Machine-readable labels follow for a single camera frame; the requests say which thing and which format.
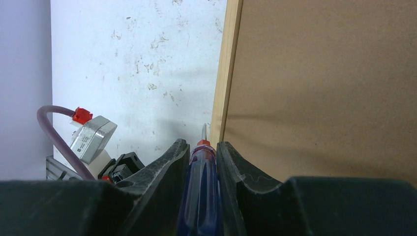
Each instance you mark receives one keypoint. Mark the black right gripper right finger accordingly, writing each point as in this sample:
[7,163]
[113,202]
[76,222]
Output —
[256,204]

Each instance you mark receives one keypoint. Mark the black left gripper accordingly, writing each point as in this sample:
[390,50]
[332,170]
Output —
[119,169]

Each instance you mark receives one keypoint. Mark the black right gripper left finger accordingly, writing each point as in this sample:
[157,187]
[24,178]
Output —
[144,204]

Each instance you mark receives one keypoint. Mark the blue red screwdriver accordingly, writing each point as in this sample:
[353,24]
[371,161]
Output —
[201,212]

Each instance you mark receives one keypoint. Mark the wooden picture frame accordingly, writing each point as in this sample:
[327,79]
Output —
[320,87]

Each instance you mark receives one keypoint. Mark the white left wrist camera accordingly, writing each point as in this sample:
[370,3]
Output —
[89,143]

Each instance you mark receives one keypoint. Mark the aluminium front rail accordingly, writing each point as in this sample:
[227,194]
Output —
[57,171]

